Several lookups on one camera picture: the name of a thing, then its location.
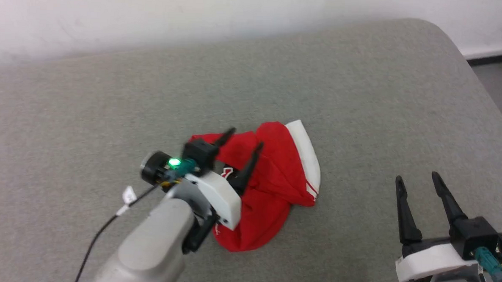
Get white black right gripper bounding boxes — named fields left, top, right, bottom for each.
left=391, top=169, right=484, bottom=282

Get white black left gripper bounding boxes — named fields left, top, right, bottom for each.
left=182, top=125, right=265, bottom=233

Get red and white garment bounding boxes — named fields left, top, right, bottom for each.
left=185, top=115, right=324, bottom=256

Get grey fabric sofa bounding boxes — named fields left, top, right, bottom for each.
left=0, top=0, right=502, bottom=282

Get black wall baseboard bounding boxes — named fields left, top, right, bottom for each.
left=466, top=47, right=502, bottom=68

